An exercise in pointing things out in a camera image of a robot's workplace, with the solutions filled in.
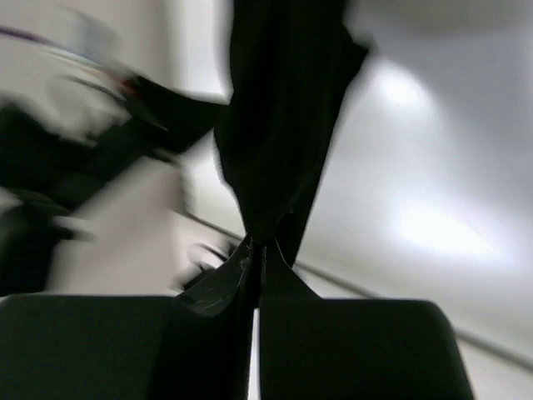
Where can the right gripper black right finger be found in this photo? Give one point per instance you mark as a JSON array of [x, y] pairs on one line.
[[321, 348]]

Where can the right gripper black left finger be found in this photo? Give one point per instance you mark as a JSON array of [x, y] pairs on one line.
[[195, 345]]

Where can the black skirt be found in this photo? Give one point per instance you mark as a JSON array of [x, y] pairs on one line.
[[291, 63]]

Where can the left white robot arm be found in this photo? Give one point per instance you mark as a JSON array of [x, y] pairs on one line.
[[53, 175]]

